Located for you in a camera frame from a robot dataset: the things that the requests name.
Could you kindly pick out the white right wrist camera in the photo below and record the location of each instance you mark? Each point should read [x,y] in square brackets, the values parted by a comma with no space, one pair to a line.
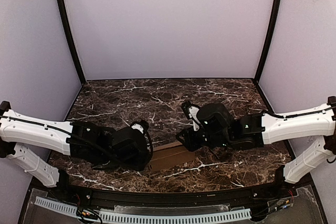
[190,110]

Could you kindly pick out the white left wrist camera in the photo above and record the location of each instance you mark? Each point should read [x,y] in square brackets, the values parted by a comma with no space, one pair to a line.
[141,125]

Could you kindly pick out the black frame post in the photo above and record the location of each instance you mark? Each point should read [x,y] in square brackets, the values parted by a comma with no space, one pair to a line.
[268,39]
[70,40]

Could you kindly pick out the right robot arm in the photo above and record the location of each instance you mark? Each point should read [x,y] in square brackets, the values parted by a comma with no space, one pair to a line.
[265,128]

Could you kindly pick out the black left frame post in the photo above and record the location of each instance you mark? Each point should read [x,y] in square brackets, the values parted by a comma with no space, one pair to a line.
[70,40]

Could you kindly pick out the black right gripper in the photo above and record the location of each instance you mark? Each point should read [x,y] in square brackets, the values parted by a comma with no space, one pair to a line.
[184,137]

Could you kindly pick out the black right frame post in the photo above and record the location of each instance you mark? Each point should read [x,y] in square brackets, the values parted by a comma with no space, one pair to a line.
[268,39]

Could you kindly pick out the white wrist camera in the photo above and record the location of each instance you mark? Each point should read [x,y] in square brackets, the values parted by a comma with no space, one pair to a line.
[190,110]
[141,125]

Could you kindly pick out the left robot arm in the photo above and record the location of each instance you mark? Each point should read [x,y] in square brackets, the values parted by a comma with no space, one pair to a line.
[19,131]

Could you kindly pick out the white slotted cable duct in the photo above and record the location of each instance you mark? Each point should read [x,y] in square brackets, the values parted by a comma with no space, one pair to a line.
[141,215]

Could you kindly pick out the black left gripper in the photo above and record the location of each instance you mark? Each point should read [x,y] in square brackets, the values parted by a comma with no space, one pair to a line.
[139,163]

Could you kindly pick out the brown cardboard box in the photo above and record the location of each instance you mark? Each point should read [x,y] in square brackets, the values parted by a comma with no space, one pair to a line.
[170,155]

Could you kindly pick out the black front table rail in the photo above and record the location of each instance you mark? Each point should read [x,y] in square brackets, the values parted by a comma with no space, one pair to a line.
[249,196]

